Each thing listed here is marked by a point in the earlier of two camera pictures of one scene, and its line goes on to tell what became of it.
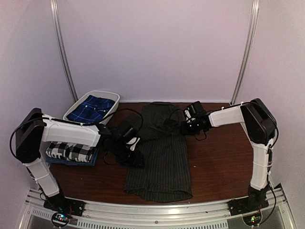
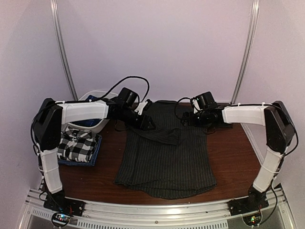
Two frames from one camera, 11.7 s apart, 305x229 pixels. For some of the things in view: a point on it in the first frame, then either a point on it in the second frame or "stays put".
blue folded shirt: (92, 162) stays put
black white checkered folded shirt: (70, 151) stays put
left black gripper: (135, 160) -> (143, 124)
